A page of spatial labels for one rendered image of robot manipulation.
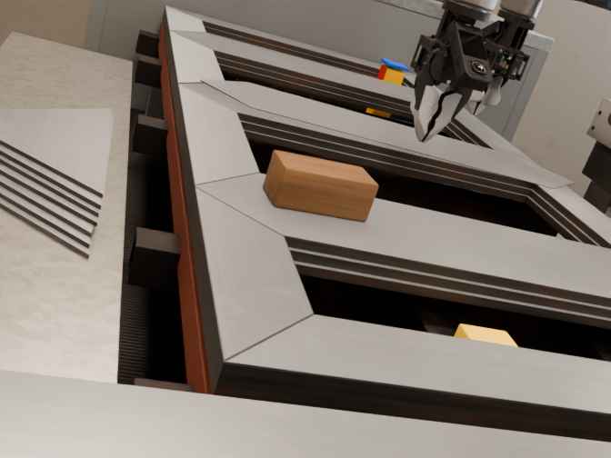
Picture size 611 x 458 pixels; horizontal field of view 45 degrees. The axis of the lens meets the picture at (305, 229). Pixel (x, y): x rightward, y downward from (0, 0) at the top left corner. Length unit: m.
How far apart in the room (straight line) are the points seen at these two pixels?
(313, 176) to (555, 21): 3.59
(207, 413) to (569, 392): 0.35
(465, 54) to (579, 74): 3.44
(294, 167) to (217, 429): 0.42
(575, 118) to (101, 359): 4.08
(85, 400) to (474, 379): 0.33
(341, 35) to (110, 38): 0.63
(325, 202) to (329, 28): 1.30
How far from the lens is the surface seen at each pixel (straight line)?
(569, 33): 4.42
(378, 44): 2.17
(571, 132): 4.61
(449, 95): 1.17
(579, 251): 1.11
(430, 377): 0.63
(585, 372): 0.76
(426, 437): 0.55
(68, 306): 0.76
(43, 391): 0.49
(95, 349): 0.71
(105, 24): 2.07
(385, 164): 1.26
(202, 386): 0.61
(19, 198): 0.94
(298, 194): 0.85
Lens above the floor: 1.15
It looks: 22 degrees down
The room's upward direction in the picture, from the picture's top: 18 degrees clockwise
